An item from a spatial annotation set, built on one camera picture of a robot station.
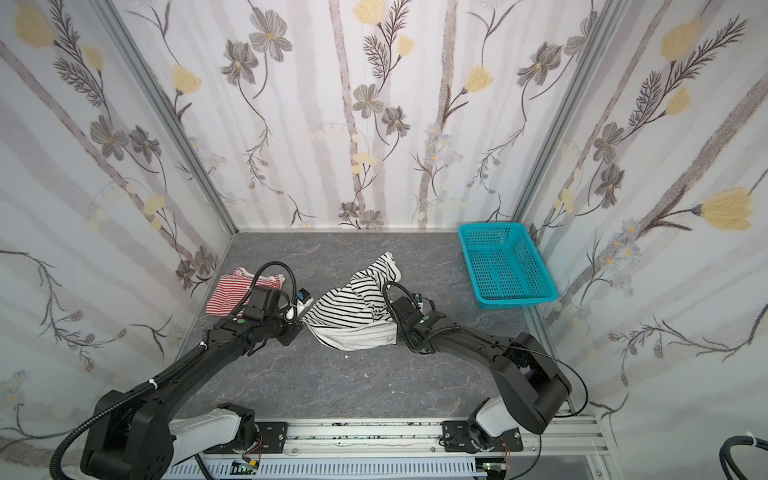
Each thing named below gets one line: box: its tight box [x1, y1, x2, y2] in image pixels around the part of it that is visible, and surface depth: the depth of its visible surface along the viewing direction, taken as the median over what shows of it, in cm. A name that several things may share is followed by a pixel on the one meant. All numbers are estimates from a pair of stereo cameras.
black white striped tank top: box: [302, 252, 402, 351], surface depth 97 cm
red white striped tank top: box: [206, 267, 286, 316], surface depth 101 cm
